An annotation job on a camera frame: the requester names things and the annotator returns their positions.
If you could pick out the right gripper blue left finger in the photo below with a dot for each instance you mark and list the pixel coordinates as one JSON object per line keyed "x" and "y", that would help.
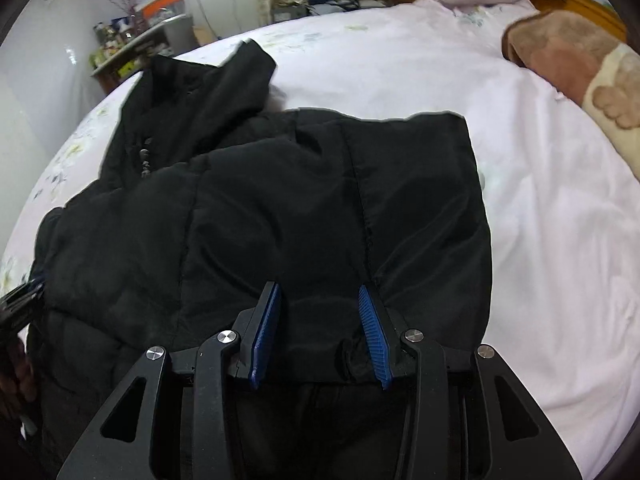
{"x": 226, "y": 365}

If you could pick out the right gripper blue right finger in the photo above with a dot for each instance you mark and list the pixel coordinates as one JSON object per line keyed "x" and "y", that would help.
{"x": 404, "y": 356}

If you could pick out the black padded jacket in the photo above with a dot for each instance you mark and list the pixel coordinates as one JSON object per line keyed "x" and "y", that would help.
{"x": 205, "y": 196}

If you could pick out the person's left hand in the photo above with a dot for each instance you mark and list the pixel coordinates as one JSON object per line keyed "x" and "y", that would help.
{"x": 17, "y": 378}

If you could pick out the pink floral bed sheet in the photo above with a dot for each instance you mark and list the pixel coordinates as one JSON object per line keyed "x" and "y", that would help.
{"x": 563, "y": 207}

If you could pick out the wooden shelf with clutter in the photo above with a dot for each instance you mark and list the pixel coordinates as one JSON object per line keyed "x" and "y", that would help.
{"x": 170, "y": 38}

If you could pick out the orange storage box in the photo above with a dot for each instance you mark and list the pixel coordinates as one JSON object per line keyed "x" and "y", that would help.
{"x": 155, "y": 11}

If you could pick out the brown bear print blanket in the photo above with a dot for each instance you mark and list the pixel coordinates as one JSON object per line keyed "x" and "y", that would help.
{"x": 589, "y": 66}

